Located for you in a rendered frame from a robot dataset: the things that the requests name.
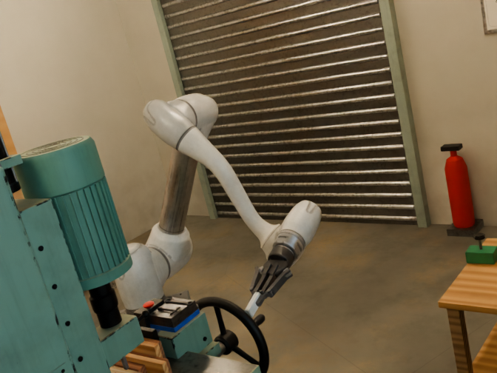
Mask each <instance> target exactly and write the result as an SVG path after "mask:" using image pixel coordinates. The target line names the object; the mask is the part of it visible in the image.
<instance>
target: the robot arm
mask: <svg viewBox="0 0 497 373"><path fill-rule="evenodd" d="M217 117H218V106H217V103H216V102H215V101H214V99H212V98H210V97H208V96H207V95H203V94H200V93H192V94H188V95H184V96H181V97H179V98H176V99H175V100H174V101H167V102H165V101H163V100H153V101H150V102H149V103H148V104H147V105H146V106H145V107H144V109H143V119H144V121H145V122H146V124H147V126H148V127H149V128H150V130H151V131H152V132H153V133H154V134H156V136H157V137H159V138H160V139H161V140H162V141H164V142H165V143H166V144H168V145H169V146H171V147H172V155H171V159H170V164H169V171H168V176H167V181H166V188H165V193H164V197H163V206H162V210H161V214H160V222H159V223H157V224H155V225H154V226H153V227H152V231H151V233H150V235H149V238H148V240H147V242H146V244H145V245H144V244H142V243H129V244H127V246H128V249H129V253H130V255H131V258H132V267H131V268H130V269H129V271H127V272H126V273H125V274H124V275H122V276H120V277H119V278H117V279H115V283H116V286H117V288H118V292H119V295H120V296H121V300H122V301H123V303H124V306H125V308H126V309H125V311H124V312H122V313H121V314H126V315H134V312H135V311H137V310H138V309H139V308H141V307H142V306H143V305H144V304H145V302H147V301H150V300H152V299H153V298H156V299H162V300H164V303H165V299H167V298H172V296H171V295H169V296H165V294H164V292H163V285H164V284H165V282H166V280H167V279H169V278H170V277H172V276H173V275H175V274H176V273H177V272H179V271H180V270H181V269H182V268H183V267H184V266H185V265H186V264H187V263H188V262H189V259H190V257H191V256H192V251H193V244H192V239H191V238H190V234H189V231H188V229H187V228H186V227H185V223H186V216H187V212H188V208H189V202H190V198H191V193H192V187H193V183H194V179H195V172H196V168H197V162H200V163H201V164H203V165H204V166H206V167H207V168H208V169H209V170H210V171H211V172H212V173H213V174H214V175H215V177H216V178H217V179H218V181H219V182H220V184H221V186H222V187H223V188H224V190H225V192H226V194H227V195H228V197H229V198H230V200H231V202H232V203H233V204H234V207H235V208H236V210H237V211H238V213H239V214H240V217H241V218H242V219H243V221H244V222H245V223H246V225H247V226H248V228H249V229H250V230H251V231H252V232H253V233H254V234H255V235H256V236H257V237H258V239H259V240H260V248H262V250H263V251H264V253H265V254H266V259H267V262H266V263H264V265H263V266H261V267H259V266H256V267H255V273H254V277H253V279H252V282H251V285H250V288H249V290H250V292H251V293H252V296H251V297H250V299H249V301H248V306H247V307H246V309H245V310H244V311H245V312H246V313H247V314H248V315H249V316H250V317H254V314H255V312H256V311H257V309H258V307H259V306H261V305H262V303H263V301H264V300H265V299H266V298H267V297H270V298H272V297H273V296H274V295H275V294H276V293H277V292H278V290H279V289H280V288H281V287H282V285H283V284H284V283H285V282H286V281H287V280H288V279H289V278H291V277H292V276H293V274H292V272H291V270H290V268H291V266H293V265H294V264H295V263H296V262H297V261H298V260H299V259H300V257H301V256H302V254H303V253H304V251H305V248H306V246H307V245H309V243H310V242H311V240H312V239H313V237H314V235H315V233H316V231H317V229H318V227H319V225H320V221H321V215H322V212H321V209H320V208H319V207H318V206H317V205H316V204H315V203H313V202H311V201H307V200H304V201H300V202H299V203H298V204H297V205H296V206H294V207H293V208H292V210H291V211H290V212H289V213H288V215H287V216H286V217H285V219H284V221H283V223H282V225H280V224H276V225H273V224H269V223H267V222H266V221H264V220H263V219H262V218H261V217H260V216H259V215H258V213H257V211H256V210H255V208H254V207H253V205H252V203H251V201H250V199H249V197H248V196H247V194H246V191H245V190H244V188H243V186H242V184H241V183H240V181H239V179H238V177H237V175H236V174H235V172H234V170H233V169H232V167H231V165H230V164H229V163H228V161H227V160H226V159H225V158H224V157H223V155H222V154H221V153H220V152H219V151H218V150H217V149H216V148H215V147H214V146H213V145H212V144H211V143H210V141H209V140H208V139H207V138H208V136H209V133H210V132H211V130H212V127H213V126H214V123H215V122H216V120H217ZM262 275H263V276H262Z"/></svg>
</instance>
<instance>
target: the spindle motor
mask: <svg viewBox="0 0 497 373"><path fill-rule="evenodd" d="M20 155H21V158H22V161H23V163H22V164H19V165H16V166H14V167H13V168H14V170H15V173H16V177H17V179H18V181H19V183H20V186H21V191H22V193H23V196H24V199H33V198H51V199H52V202H53V206H54V208H55V212H56V214H57V216H58V220H59V223H60V225H61V229H62V232H63V234H64V237H65V240H66V242H67V246H68V249H69V251H70V255H71V257H72V261H73V263H74V266H75V270H76V272H77V275H78V279H79V280H80V283H81V287H82V289H83V291H87V290H90V289H94V288H97V287H99V286H103V285H105V284H107V283H109V282H112V281H114V280H115V279H117V278H119V277H120V276H122V275H124V274H125V273H126V272H127V271H129V269H130V268H131V267H132V258H131V255H130V253H129V249H128V246H127V243H126V239H125V237H124V233H123V230H122V227H121V223H120V221H119V218H118V213H117V211H116V208H115V205H114V201H113V199H112V195H111V192H110V190H109V185H108V183H107V179H106V176H105V173H104V169H103V166H102V163H101V159H100V157H99V154H98V150H97V147H96V145H95V141H94V140H93V139H92V138H91V137H90V136H89V135H82V136H77V137H73V138H66V139H63V140H60V141H55V142H52V143H49V144H45V145H42V146H40V147H35V148H33V149H29V150H27V151H25V152H22V153H20Z"/></svg>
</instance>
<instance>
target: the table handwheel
mask: <svg viewBox="0 0 497 373"><path fill-rule="evenodd" d="M195 303H196V304H198V306H199V309H200V310H201V309H203V308H205V307H208V306H213V307H214V311H215V314H216V317H217V322H218V325H219V328H220V334H219V335H218V336H217V337H216V338H215V339H214V341H215V342H218V343H219V344H220V348H221V353H220V354H218V355H217V356H216V357H220V356H221V355H222V354H224V355H228V354H230V353H231V352H232V351H233V352H235V353H237V354H238V355H239V356H241V357H243V358H244V359H246V360H247V361H248V362H250V363H251V364H255V365H259V366H260V371H261V373H267V371H268V367H269V352H268V346H267V343H266V340H265V338H264V336H263V333H262V332H261V331H260V328H259V327H258V325H257V324H256V323H255V322H254V320H253V319H252V318H251V317H250V316H249V315H248V314H247V313H246V312H245V311H244V310H243V309H241V308H240V307H239V306H238V305H236V304H235V303H232V302H231V301H229V300H226V299H223V298H219V297H205V298H201V299H199V300H197V301H196V302H195ZM220 309H224V310H226V311H227V312H229V313H231V314H233V315H234V316H235V317H236V318H237V319H238V320H240V321H241V322H242V323H243V325H244V326H245V327H246V328H247V329H248V330H249V332H250V333H251V336H252V337H253V338H254V341H255V343H256V345H257V349H258V352H259V357H260V362H259V361H257V360H255V359H254V358H253V357H251V356H250V355H248V354H247V353H245V352H244V351H243V350H242V349H241V348H239V347H238V344H239V341H238V338H237V336H236V334H235V333H233V332H232V331H230V330H228V329H226V327H225V324H224V322H223V317H222V314H221V311H220Z"/></svg>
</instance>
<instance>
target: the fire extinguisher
mask: <svg viewBox="0 0 497 373"><path fill-rule="evenodd" d="M462 147H463V146H462V144H444V145H443V146H442V147H440V148H441V152H447V151H450V157H449V158H448V159H447V160H446V164H445V168H444V171H445V176H446V181H447V190H448V195H449V199H450V208H451V213H452V219H453V222H452V224H451V225H450V226H449V227H448V228H447V236H458V237H473V236H474V235H475V234H476V233H478V232H479V231H480V230H481V228H482V227H483V226H484V222H483V219H475V215H474V210H473V201H472V195H471V190H470V181H469V175H468V170H467V165H466V163H465V161H464V159H463V157H461V156H459V155H457V151H459V150H460V149H461V148H462Z"/></svg>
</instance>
